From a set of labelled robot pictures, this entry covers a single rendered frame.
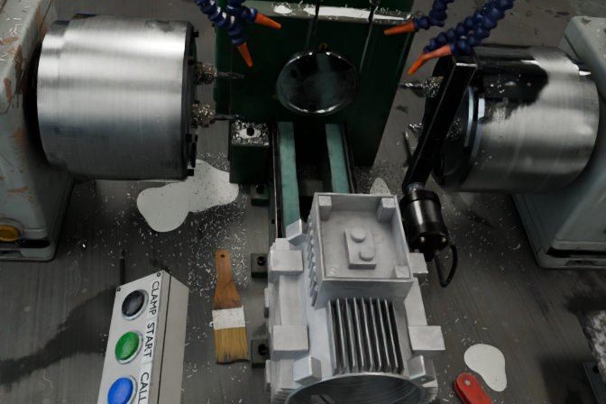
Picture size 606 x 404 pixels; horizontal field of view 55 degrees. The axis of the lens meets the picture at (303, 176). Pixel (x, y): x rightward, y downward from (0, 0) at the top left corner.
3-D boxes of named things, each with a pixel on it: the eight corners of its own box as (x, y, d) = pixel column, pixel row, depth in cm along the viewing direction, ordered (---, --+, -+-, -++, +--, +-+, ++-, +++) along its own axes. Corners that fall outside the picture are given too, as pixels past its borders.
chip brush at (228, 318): (207, 252, 102) (207, 250, 101) (235, 251, 103) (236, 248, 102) (215, 365, 89) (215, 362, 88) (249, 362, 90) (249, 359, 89)
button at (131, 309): (133, 300, 67) (122, 293, 66) (153, 292, 66) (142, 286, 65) (129, 324, 65) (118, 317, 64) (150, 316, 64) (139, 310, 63)
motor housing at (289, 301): (262, 289, 85) (273, 208, 71) (389, 290, 87) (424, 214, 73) (264, 432, 72) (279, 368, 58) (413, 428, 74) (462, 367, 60)
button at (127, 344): (126, 341, 64) (115, 335, 63) (148, 334, 63) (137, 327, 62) (123, 367, 62) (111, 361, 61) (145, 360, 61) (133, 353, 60)
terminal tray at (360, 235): (304, 227, 74) (311, 191, 69) (385, 230, 76) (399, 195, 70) (310, 313, 66) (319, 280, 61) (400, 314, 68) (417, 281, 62)
